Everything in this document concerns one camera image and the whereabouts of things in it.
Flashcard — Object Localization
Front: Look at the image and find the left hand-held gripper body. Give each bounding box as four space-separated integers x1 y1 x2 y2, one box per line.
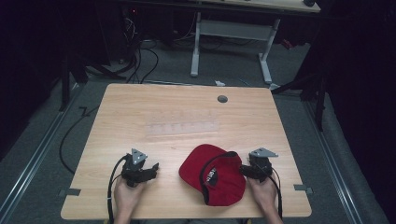
120 147 149 189

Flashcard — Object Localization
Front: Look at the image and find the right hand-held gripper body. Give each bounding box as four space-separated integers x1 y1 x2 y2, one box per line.
247 147 279 184

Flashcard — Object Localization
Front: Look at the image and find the red baseball cap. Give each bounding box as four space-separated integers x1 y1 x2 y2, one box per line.
178 143 248 207

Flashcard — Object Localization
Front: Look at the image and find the person's right hand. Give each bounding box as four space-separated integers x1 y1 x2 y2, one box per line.
247 175 278 217

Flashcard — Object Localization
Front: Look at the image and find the person's left hand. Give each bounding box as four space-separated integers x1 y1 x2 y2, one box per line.
113 178 148 217

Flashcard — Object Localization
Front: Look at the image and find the grey tape piece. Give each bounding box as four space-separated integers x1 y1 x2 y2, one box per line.
293 183 314 195
57 188 82 198

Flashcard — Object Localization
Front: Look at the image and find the black tripod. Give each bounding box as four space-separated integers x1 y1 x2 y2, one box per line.
270 62 330 133

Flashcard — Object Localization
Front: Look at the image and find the black stand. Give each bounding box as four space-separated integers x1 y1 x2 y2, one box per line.
58 46 90 112

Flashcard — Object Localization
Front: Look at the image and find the white-framed wooden desk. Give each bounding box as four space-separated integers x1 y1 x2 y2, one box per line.
190 0 322 86

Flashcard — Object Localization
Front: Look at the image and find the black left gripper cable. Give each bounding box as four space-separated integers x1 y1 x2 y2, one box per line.
106 154 129 224

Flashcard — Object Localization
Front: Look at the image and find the metal floor rail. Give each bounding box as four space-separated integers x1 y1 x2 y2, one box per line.
0 83 86 218
303 99 365 224

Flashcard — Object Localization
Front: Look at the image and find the long black floor cable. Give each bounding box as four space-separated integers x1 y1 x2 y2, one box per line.
58 105 101 175

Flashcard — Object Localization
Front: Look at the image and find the bundle of black cables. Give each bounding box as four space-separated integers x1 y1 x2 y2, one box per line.
121 15 160 85

